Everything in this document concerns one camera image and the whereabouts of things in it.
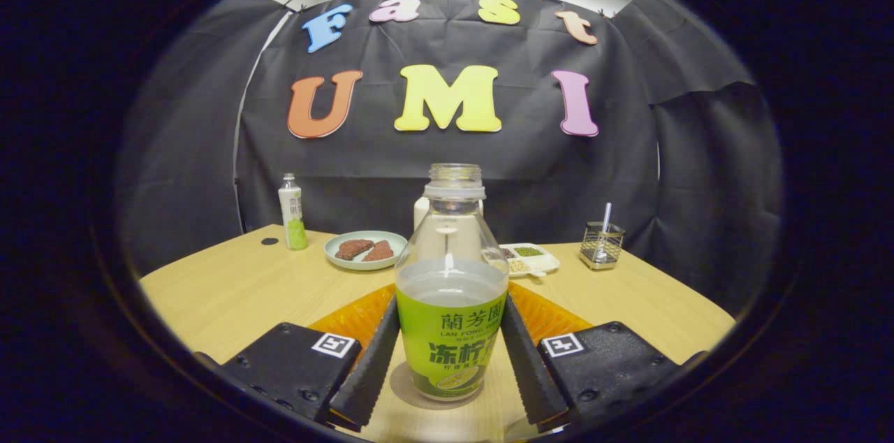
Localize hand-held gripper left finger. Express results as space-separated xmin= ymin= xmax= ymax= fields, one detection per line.
xmin=196 ymin=293 xmax=400 ymax=428

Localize cream toaster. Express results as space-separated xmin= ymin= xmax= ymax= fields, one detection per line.
xmin=413 ymin=195 xmax=485 ymax=234

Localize light green plate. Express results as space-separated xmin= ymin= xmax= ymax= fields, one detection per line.
xmin=324 ymin=231 xmax=409 ymax=271

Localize green label juice bottle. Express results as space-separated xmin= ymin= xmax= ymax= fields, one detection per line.
xmin=395 ymin=164 xmax=509 ymax=402

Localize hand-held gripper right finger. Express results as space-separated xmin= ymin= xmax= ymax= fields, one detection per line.
xmin=500 ymin=293 xmax=687 ymax=433

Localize black backdrop cloth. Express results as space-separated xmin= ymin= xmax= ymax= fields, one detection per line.
xmin=115 ymin=0 xmax=783 ymax=318

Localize wooden table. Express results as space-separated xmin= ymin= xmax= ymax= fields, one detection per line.
xmin=138 ymin=223 xmax=738 ymax=443

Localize white divided snack dish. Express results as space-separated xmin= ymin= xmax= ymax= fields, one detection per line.
xmin=499 ymin=242 xmax=561 ymax=278

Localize wire mesh holder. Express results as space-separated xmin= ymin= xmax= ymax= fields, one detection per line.
xmin=579 ymin=221 xmax=626 ymax=270

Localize small white green bottle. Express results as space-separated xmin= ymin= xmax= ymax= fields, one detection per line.
xmin=278 ymin=173 xmax=309 ymax=252

